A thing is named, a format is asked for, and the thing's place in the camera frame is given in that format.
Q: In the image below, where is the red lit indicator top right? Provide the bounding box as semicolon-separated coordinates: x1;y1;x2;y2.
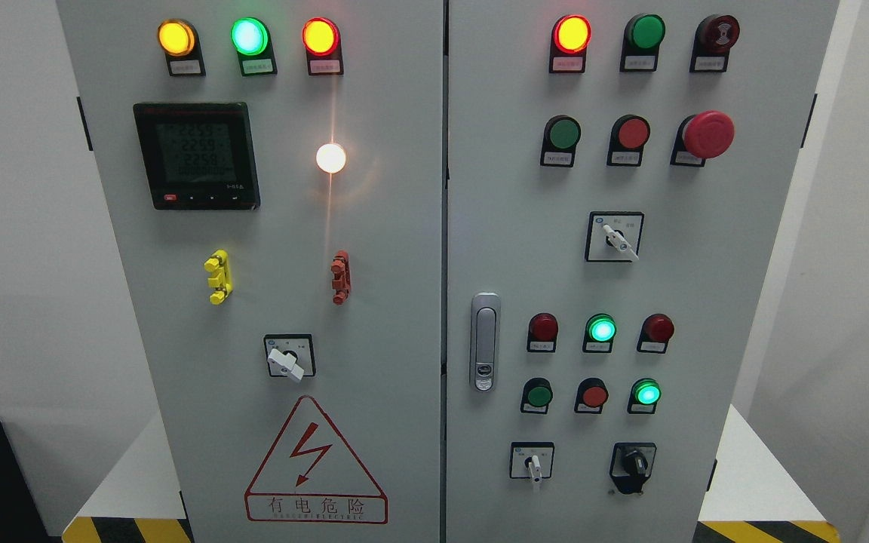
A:
548;14;592;73

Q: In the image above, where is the red electric hazard sticker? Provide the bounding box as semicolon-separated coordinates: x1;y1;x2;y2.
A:
244;395;388;525

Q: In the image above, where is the white selector switch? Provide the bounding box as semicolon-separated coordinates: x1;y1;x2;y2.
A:
509;441;555;492
584;212;645;262

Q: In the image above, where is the green indicator top right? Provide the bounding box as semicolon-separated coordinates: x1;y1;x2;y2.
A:
619;14;666;72

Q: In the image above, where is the green push button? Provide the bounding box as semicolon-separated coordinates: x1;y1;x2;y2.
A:
540;115;582;167
520;377;553;415

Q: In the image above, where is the white selector switch left door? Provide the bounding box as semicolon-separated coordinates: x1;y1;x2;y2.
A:
263;333;317;384

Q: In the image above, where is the red push button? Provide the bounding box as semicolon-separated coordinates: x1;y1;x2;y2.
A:
575;378;608;415
606;115;651;167

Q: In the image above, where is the green indicator light top left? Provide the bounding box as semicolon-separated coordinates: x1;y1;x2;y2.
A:
231;17;278;77

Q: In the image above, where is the red push button upper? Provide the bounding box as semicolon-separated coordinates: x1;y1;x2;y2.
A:
606;115;651;167

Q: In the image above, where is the dark red indicator left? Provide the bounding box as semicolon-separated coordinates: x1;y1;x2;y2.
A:
527;313;559;353

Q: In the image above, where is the white lit indicator light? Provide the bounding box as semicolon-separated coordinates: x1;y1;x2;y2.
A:
316;143;348;174

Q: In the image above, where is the grey cabinet door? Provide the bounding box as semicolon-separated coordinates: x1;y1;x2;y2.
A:
446;1;838;542
57;1;444;542

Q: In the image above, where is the yellow terminal connector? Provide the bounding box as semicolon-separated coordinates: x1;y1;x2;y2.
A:
204;250;232;305

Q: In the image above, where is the yellow indicator light top left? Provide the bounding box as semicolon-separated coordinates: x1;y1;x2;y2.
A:
156;18;206;77

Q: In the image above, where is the white cabinet base platform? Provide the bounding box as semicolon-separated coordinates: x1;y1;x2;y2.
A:
62;408;840;542

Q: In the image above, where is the silver door handle lock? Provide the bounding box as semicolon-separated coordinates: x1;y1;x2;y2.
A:
469;292;500;392

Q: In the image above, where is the black rotary knob switch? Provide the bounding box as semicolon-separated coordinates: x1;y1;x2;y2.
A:
608;441;656;495

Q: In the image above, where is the red emergency stop button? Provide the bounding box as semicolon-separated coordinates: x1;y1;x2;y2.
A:
670;110;735;167

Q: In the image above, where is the green push button lower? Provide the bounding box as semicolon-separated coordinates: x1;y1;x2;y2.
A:
520;377;553;415

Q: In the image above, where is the white selector switch lower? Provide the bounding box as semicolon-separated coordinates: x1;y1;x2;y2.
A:
509;441;555;492

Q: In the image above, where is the red terminal connector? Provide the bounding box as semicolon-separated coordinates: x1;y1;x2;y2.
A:
329;250;352;305

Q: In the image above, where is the black digital power meter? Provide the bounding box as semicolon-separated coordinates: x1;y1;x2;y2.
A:
132;102;261;210

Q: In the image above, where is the white selector switch upper right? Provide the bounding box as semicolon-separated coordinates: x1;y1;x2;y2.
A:
584;212;645;262

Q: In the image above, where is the dark red buzzer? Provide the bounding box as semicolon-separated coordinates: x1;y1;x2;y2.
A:
689;14;741;73

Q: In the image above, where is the grey left cabinet door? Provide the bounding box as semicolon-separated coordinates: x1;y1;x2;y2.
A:
57;1;444;542

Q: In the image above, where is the green indicator lower right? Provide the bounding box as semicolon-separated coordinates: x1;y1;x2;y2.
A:
627;377;661;415

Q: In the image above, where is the green push button upper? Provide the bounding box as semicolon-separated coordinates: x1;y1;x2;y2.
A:
540;115;582;167

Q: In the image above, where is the red push button lower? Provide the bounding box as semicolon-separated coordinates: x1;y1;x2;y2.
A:
575;378;608;415

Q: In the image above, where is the red indicator light top left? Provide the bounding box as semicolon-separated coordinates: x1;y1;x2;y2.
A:
301;17;344;76

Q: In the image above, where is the grey right cabinet door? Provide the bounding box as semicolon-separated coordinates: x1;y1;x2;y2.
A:
446;1;838;542

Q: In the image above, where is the green lit indicator middle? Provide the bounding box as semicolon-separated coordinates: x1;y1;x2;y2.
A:
582;313;617;353

